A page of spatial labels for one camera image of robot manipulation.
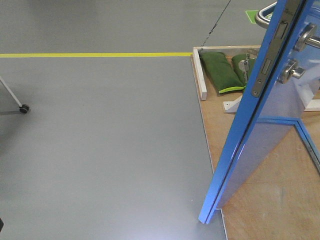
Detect blue door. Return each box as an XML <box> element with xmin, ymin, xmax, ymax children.
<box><xmin>198</xmin><ymin>0</ymin><xmax>320</xmax><ymax>224</ymax></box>

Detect yellow floor tape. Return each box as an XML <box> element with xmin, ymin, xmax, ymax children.
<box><xmin>0</xmin><ymin>52</ymin><xmax>192</xmax><ymax>58</ymax></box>

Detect green sandbag left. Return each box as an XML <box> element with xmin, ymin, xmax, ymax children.
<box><xmin>199</xmin><ymin>51</ymin><xmax>245</xmax><ymax>94</ymax></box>

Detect green sandbag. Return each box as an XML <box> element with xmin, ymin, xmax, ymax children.
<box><xmin>231</xmin><ymin>53</ymin><xmax>256</xmax><ymax>87</ymax></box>
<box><xmin>199</xmin><ymin>51</ymin><xmax>245</xmax><ymax>94</ymax></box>

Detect green sandbag right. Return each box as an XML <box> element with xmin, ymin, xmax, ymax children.
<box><xmin>231</xmin><ymin>53</ymin><xmax>256</xmax><ymax>87</ymax></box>

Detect keys in lock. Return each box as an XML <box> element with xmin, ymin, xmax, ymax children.
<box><xmin>238</xmin><ymin>53</ymin><xmax>250</xmax><ymax>83</ymax></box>

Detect green floor sign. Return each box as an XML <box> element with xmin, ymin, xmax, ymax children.
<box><xmin>245</xmin><ymin>10</ymin><xmax>273</xmax><ymax>24</ymax></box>

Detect silver lock thumb turn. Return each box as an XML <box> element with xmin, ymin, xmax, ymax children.
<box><xmin>277</xmin><ymin>59</ymin><xmax>306</xmax><ymax>84</ymax></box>

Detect plywood base platform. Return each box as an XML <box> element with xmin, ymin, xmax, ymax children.
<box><xmin>190</xmin><ymin>45</ymin><xmax>320</xmax><ymax>240</ymax></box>

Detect white wooden brace far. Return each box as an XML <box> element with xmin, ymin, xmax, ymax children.
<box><xmin>223</xmin><ymin>86</ymin><xmax>320</xmax><ymax>113</ymax></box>

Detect black robot part left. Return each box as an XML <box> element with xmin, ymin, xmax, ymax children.
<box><xmin>0</xmin><ymin>218</ymin><xmax>4</xmax><ymax>232</ymax></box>

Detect dark guy cord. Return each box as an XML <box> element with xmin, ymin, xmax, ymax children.
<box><xmin>201</xmin><ymin>0</ymin><xmax>233</xmax><ymax>48</ymax></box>

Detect white edge rail far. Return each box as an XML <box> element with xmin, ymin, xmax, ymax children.
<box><xmin>191</xmin><ymin>45</ymin><xmax>261</xmax><ymax>101</ymax></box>

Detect silver door handle outer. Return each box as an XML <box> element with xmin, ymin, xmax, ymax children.
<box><xmin>254</xmin><ymin>2</ymin><xmax>277</xmax><ymax>29</ymax></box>

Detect silver door handle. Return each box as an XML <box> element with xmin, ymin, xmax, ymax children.
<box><xmin>254</xmin><ymin>2</ymin><xmax>277</xmax><ymax>29</ymax></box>
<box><xmin>293</xmin><ymin>23</ymin><xmax>320</xmax><ymax>52</ymax></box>

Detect silver door handle inner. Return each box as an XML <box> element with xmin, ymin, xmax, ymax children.
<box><xmin>293</xmin><ymin>23</ymin><xmax>320</xmax><ymax>52</ymax></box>

